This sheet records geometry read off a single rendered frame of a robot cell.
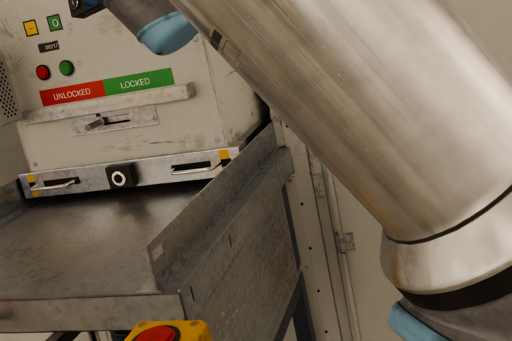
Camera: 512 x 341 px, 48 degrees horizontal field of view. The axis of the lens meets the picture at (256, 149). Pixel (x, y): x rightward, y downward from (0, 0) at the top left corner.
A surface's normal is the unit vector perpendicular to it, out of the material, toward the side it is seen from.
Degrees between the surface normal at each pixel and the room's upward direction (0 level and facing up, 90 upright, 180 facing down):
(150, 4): 76
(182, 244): 90
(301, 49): 99
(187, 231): 90
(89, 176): 90
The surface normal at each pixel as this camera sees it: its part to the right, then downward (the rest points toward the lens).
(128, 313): -0.27, 0.29
